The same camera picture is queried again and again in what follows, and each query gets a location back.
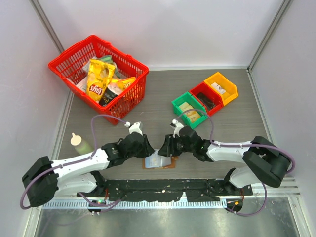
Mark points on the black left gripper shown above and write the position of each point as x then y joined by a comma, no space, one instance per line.
147,149

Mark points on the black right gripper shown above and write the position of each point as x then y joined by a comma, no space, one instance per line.
168,147

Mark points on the brown leather card holder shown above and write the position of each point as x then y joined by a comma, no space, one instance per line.
166,162

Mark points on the white VIP card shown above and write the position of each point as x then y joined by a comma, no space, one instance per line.
152,162

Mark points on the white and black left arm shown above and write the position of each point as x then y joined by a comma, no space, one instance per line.
44,177

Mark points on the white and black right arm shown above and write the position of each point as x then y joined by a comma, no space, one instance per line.
263,162

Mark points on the gold cards in green bin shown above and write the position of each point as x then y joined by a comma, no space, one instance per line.
191,114

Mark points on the green plastic bin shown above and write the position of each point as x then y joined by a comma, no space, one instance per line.
188,97

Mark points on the dark item in red bin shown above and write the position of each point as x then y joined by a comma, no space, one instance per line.
209,100

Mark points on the red plastic bin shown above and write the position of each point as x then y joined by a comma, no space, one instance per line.
203,87

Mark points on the green squeeze bottle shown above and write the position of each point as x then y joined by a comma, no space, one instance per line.
80,145

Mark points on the black and white cup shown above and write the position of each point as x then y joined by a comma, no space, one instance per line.
110,93

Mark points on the yellow snack packet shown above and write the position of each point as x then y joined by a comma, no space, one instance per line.
124,83

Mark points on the white label in yellow bin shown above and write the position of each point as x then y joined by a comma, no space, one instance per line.
219,88

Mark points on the yellow plastic bin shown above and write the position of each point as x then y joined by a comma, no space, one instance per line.
231,88

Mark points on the yellow Lays chips bag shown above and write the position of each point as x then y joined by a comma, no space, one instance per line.
98,77

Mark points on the green snack packet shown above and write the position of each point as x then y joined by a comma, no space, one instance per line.
106,59

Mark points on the red plastic shopping basket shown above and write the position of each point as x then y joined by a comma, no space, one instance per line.
68,67

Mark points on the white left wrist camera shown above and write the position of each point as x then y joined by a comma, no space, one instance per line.
135,127

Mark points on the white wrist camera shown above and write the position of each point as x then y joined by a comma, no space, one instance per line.
135,127
177,126

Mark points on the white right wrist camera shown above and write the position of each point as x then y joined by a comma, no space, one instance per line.
177,126

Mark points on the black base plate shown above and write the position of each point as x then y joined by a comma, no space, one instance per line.
166,190

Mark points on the white cable duct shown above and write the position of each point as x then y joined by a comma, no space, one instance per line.
181,204

